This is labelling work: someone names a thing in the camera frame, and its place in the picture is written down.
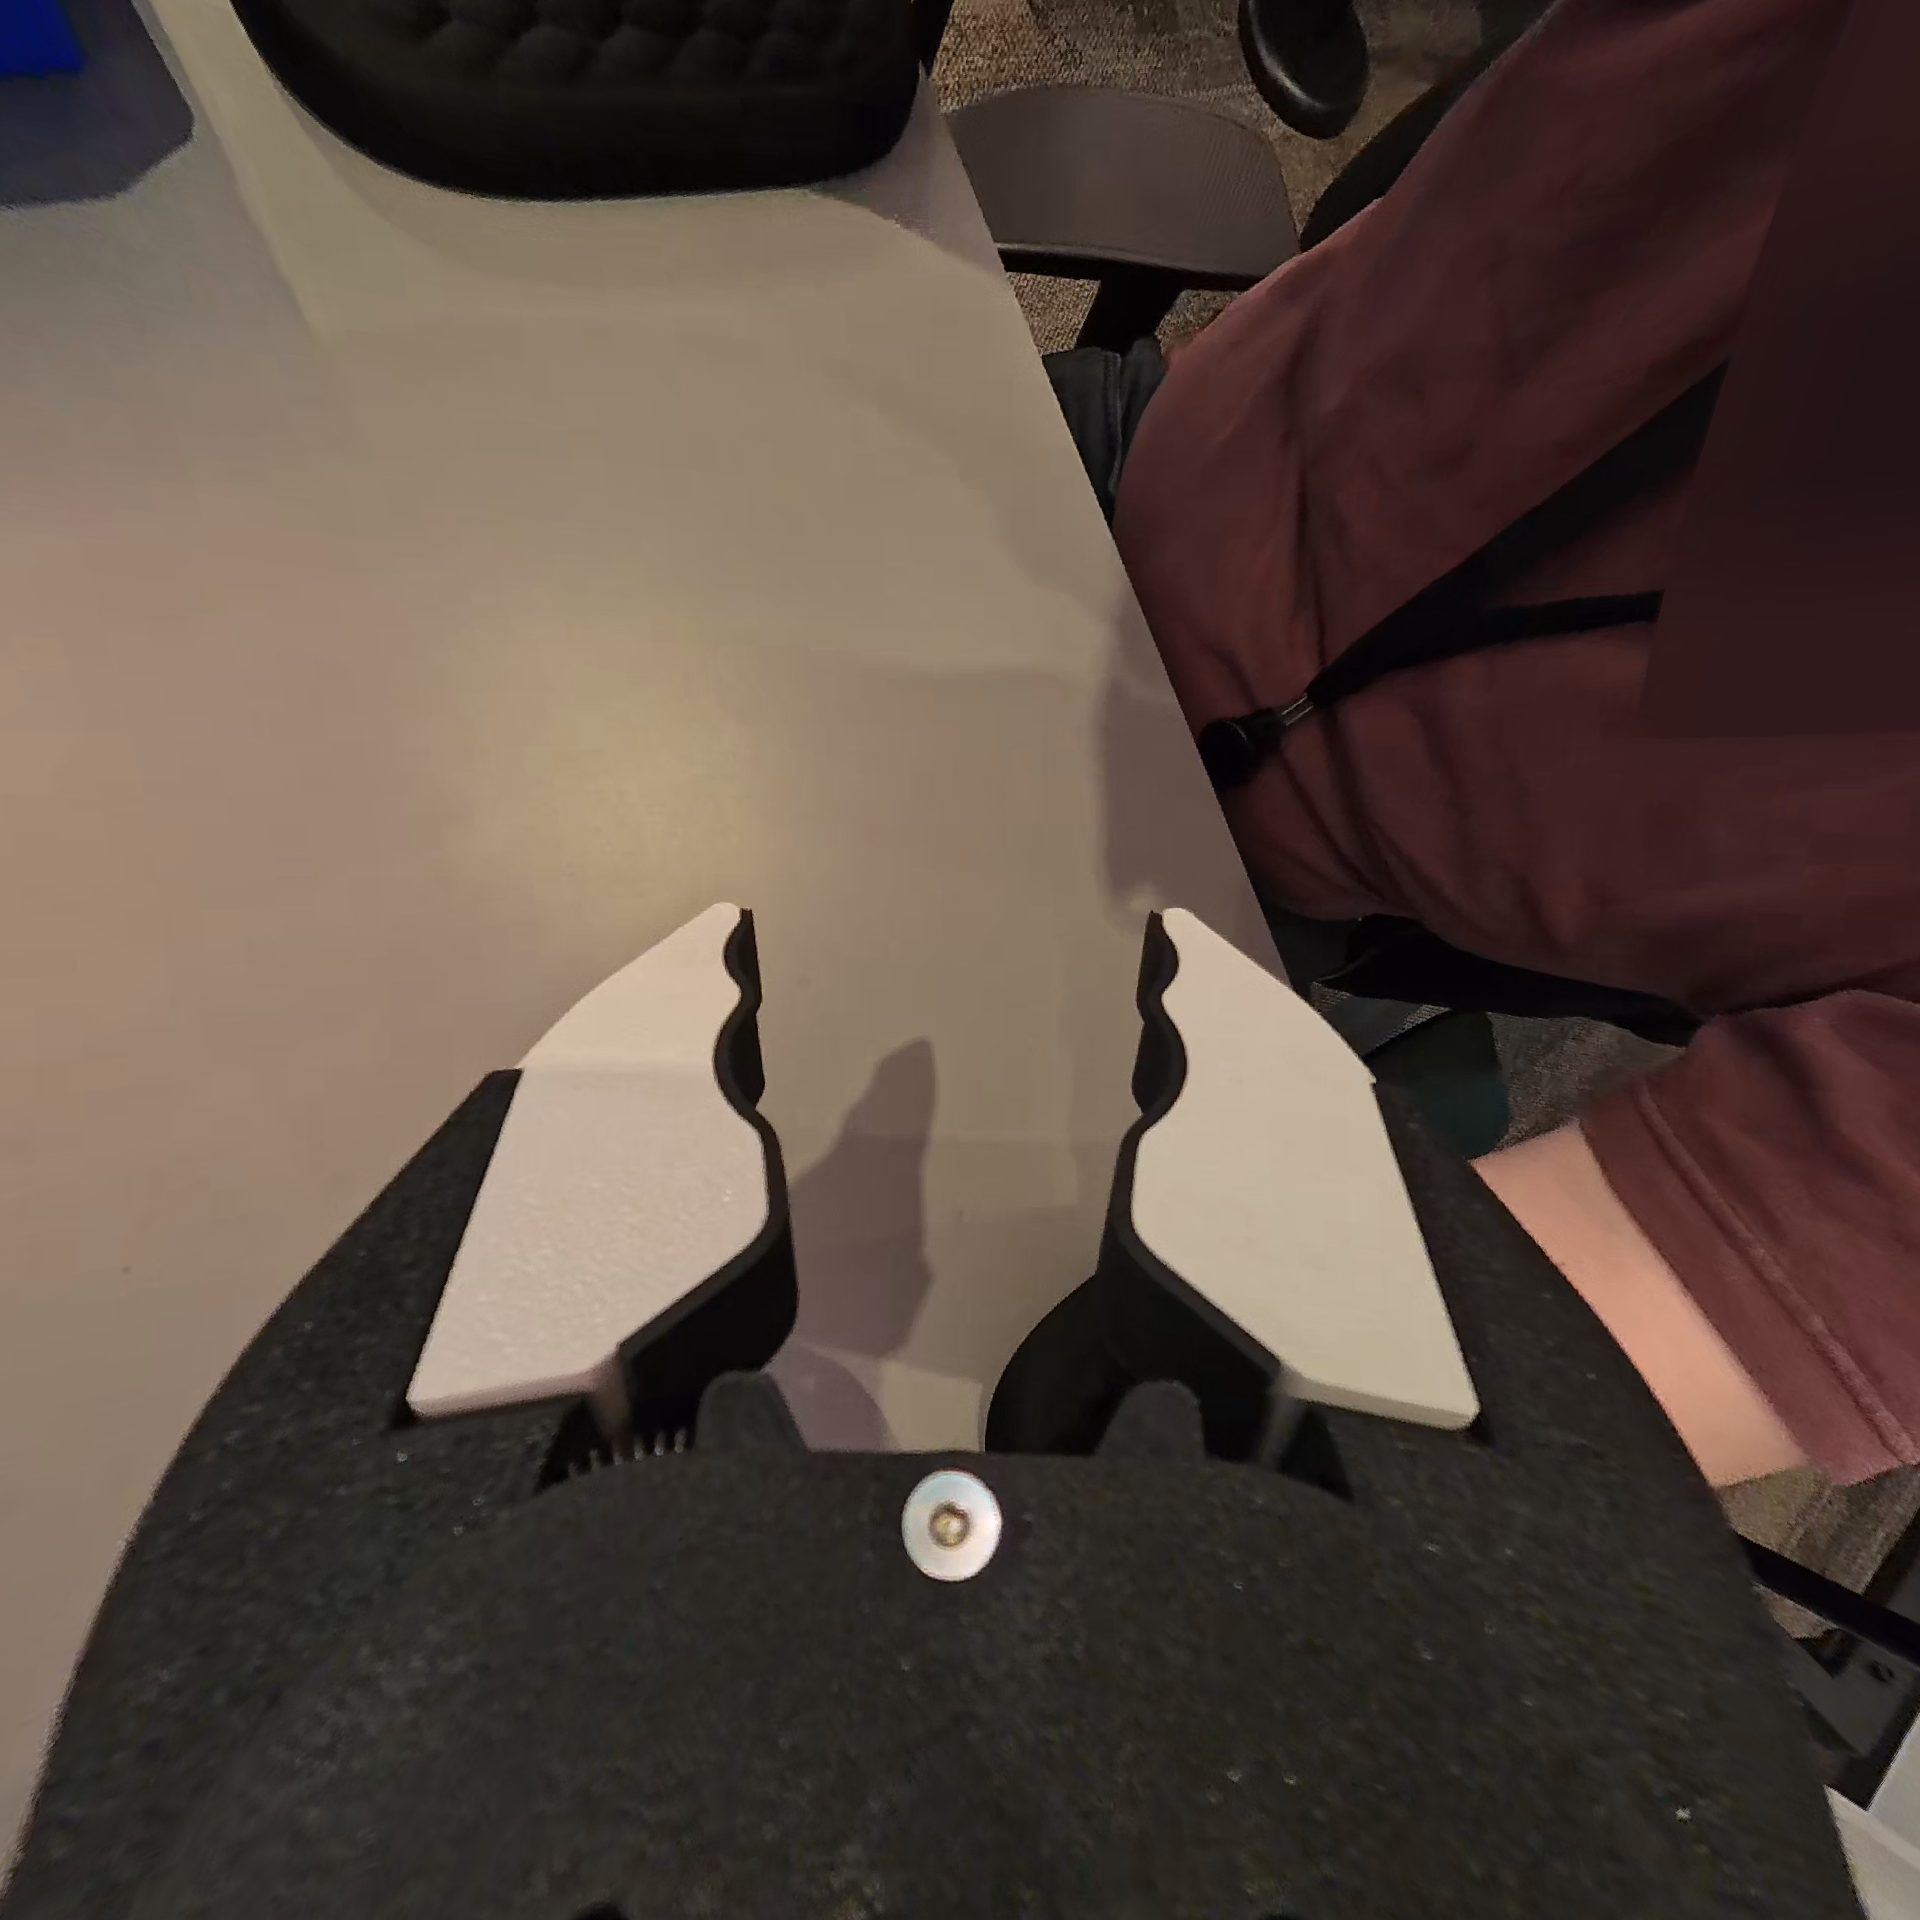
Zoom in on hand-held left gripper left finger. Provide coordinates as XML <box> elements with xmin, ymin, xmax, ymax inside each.
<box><xmin>403</xmin><ymin>904</ymin><xmax>797</xmax><ymax>1426</ymax></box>

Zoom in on grey office chair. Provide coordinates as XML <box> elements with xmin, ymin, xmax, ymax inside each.
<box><xmin>943</xmin><ymin>82</ymin><xmax>1307</xmax><ymax>355</ymax></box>

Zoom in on person in maroon shirt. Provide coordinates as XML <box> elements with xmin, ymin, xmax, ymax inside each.
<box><xmin>1118</xmin><ymin>0</ymin><xmax>1920</xmax><ymax>1475</ymax></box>

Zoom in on person's dark trousers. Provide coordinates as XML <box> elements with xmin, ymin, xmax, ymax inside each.
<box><xmin>1047</xmin><ymin>336</ymin><xmax>1175</xmax><ymax>520</ymax></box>

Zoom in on black chair armrest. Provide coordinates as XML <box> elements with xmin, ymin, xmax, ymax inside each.
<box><xmin>1237</xmin><ymin>0</ymin><xmax>1369</xmax><ymax>141</ymax></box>

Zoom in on black harness strap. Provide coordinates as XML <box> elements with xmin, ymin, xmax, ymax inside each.
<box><xmin>1199</xmin><ymin>376</ymin><xmax>1727</xmax><ymax>784</ymax></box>

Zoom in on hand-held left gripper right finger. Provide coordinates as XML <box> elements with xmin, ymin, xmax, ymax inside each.
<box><xmin>982</xmin><ymin>907</ymin><xmax>1480</xmax><ymax>1466</ymax></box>

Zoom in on person's left forearm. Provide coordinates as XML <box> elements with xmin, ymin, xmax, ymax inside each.
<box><xmin>1466</xmin><ymin>1123</ymin><xmax>1807</xmax><ymax>1490</ymax></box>

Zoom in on black quilted wrist rest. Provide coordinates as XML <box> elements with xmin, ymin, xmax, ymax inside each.
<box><xmin>230</xmin><ymin>0</ymin><xmax>922</xmax><ymax>201</ymax></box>

